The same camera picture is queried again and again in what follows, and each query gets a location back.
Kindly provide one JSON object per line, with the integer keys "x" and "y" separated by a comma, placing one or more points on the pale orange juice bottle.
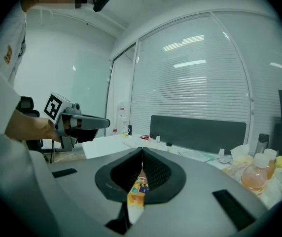
{"x": 254, "y": 176}

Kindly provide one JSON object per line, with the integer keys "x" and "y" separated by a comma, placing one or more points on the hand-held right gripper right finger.
{"x": 192, "y": 181}

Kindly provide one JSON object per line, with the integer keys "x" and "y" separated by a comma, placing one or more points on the white window blind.
{"x": 266, "y": 70}
{"x": 192, "y": 83}

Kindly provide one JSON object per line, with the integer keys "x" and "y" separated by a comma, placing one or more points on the small yellow figure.
{"x": 124, "y": 132}

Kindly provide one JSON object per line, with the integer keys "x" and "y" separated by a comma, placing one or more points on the white divider bracket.
{"x": 157, "y": 139}
{"x": 221, "y": 152}

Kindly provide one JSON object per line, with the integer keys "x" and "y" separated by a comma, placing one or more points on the dark grey desk divider panel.
{"x": 197, "y": 132}

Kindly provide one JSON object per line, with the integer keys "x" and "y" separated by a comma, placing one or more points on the person's left hand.
{"x": 51, "y": 131}

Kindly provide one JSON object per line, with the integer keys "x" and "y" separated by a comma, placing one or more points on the yellow toy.
{"x": 280, "y": 162}

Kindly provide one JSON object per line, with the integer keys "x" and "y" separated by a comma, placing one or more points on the small clear packet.
{"x": 224, "y": 159}

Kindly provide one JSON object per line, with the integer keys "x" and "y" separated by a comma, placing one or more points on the black cylindrical device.
{"x": 130, "y": 130}

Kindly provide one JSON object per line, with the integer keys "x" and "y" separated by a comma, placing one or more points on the black round cap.
{"x": 169, "y": 144}

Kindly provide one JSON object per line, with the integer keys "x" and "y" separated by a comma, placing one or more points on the glass door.
{"x": 121, "y": 83}

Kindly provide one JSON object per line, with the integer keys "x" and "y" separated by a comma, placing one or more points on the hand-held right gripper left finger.
{"x": 81, "y": 176}

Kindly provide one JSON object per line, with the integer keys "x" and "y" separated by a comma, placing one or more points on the clear water jug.
{"x": 115, "y": 131}

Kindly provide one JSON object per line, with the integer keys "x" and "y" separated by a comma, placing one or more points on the clear plastic bag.
{"x": 237, "y": 173}

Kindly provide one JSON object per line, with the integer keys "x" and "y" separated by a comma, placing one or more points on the plastic water bottle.
{"x": 122, "y": 112}

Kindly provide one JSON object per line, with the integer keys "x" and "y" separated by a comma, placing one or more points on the white crumpled paper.
{"x": 239, "y": 150}

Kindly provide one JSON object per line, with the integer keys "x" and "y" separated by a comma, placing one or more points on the black office chair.
{"x": 28, "y": 107}

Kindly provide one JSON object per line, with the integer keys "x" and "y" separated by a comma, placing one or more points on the yellow crumpled bag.
{"x": 242, "y": 160}

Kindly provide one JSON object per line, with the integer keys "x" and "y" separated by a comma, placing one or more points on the person's white t-shirt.
{"x": 5, "y": 46}

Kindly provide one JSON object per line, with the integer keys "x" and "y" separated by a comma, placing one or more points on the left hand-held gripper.
{"x": 53, "y": 107}

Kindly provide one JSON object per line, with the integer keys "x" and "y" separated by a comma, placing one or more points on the yellow snack packet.
{"x": 137, "y": 191}

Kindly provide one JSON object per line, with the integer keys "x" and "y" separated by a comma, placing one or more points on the grey water bottle black lid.
{"x": 262, "y": 144}

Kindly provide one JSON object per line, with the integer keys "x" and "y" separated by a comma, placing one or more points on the person's left forearm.
{"x": 25, "y": 127}

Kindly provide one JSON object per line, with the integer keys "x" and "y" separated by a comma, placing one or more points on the grey zip bag teal strip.
{"x": 195, "y": 155}

